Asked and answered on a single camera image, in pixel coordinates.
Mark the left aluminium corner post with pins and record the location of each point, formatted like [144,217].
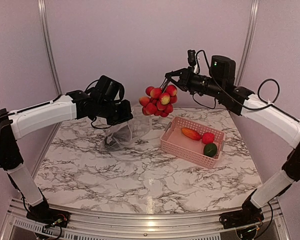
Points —
[48,45]

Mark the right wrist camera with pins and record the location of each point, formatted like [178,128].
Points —
[193,61]

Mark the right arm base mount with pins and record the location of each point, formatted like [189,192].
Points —
[241,220]

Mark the pink plastic basket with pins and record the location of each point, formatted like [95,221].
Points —
[174,142]

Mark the aluminium corner post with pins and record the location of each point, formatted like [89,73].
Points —
[248,43]
[48,45]

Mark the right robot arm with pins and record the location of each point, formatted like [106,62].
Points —
[241,101]

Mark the orange carrot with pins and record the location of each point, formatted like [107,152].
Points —
[191,133]

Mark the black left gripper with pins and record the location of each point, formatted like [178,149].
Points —
[126,115]

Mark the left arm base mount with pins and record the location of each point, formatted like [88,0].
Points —
[60,217]

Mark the red strawberry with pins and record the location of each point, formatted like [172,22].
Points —
[208,138]

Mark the aluminium front table rail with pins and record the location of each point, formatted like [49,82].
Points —
[98,225]

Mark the right aluminium corner post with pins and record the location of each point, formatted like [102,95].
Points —
[248,43]

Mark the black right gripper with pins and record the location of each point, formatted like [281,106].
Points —
[186,74]

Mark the green avocado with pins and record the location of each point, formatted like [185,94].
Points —
[210,150]

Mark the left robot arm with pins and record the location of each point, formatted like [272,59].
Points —
[103,98]

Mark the bunch of red lychees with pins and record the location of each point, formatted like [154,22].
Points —
[159,101]

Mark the clear zip top bag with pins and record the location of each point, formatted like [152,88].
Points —
[140,125]

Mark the dark purple eggplant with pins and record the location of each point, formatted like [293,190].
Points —
[118,138]

